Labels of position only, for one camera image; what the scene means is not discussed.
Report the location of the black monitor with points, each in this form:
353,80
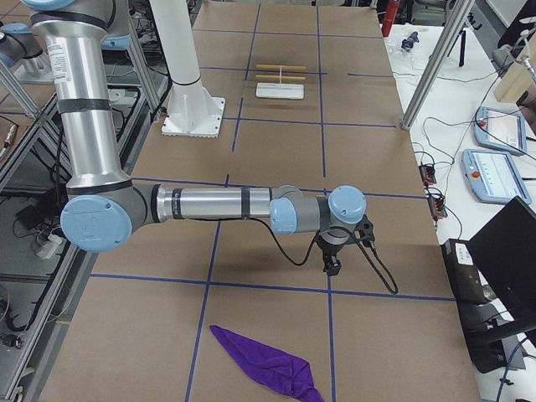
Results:
503,250

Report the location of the white power strip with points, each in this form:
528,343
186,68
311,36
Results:
50,246

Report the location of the upper orange connector block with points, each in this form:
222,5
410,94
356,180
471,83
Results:
428,174

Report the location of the wooden box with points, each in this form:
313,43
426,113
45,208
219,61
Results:
519,77

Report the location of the lower orange connector block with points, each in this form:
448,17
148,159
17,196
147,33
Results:
437,206

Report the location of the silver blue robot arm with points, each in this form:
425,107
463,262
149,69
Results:
105,207

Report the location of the lower teach pendant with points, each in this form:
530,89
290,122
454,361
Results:
493,176

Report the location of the black tripod leg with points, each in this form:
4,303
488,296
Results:
462,37

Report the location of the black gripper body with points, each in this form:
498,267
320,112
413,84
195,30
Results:
327,249

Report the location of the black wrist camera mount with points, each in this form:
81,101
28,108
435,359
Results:
365,230

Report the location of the orange connector block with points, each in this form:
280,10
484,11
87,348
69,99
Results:
437,206
428,174

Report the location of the black computer box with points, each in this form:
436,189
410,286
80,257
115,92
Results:
464,277

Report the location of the wooden towel rack white base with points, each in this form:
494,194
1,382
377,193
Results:
280,81

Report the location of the teach pendant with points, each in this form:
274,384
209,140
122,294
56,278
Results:
500,130
493,176

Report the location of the second robot arm grey blue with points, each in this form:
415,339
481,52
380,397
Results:
20,47

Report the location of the aluminium frame post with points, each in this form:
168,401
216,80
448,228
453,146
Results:
445,42

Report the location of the upper teach pendant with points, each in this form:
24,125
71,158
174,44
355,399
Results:
500,130

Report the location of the purple towel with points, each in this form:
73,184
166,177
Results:
277,370

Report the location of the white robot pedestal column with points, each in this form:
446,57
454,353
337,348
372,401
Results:
191,110

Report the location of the dark blue small object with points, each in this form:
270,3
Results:
408,43

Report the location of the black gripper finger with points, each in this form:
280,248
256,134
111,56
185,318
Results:
332,267

